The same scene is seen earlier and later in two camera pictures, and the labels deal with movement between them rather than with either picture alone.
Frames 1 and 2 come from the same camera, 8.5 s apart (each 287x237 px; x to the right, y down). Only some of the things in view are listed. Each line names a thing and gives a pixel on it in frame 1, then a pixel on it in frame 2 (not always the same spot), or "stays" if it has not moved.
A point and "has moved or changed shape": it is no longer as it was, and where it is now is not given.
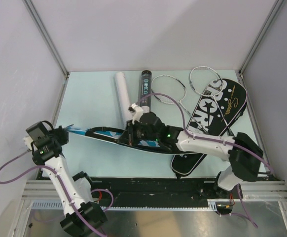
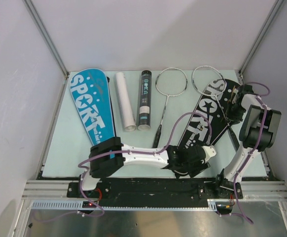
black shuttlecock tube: x=146 y=89 stays
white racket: x=172 y=85 has moved or changed shape
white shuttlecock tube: x=124 y=97 stays
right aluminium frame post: x=261 y=35 stays
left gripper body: x=59 y=134 -> x=193 y=168
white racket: x=207 y=81 stays
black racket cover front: x=219 y=106 stays
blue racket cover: x=113 y=134 -> x=90 y=93
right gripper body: x=138 y=133 -> x=234 y=112
